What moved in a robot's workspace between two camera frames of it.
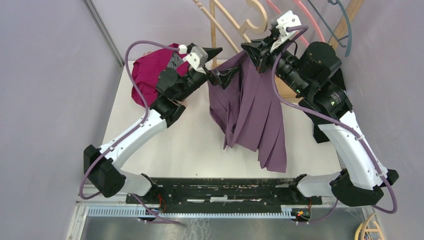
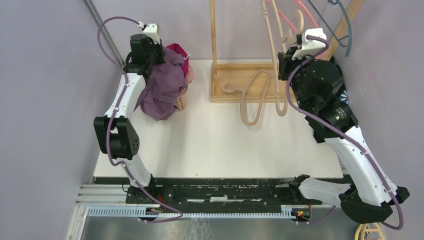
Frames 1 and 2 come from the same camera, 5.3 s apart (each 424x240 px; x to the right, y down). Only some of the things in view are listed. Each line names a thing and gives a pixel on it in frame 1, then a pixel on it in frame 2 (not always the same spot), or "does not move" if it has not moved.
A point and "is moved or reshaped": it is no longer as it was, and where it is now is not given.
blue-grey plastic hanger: [327, 26] does not move
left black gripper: [224, 76] to [159, 47]
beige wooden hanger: [247, 27] is moved or reshaped
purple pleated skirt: [247, 113] to [164, 81]
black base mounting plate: [223, 195] does not move
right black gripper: [257, 49] to [287, 62]
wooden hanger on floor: [364, 230] does not move
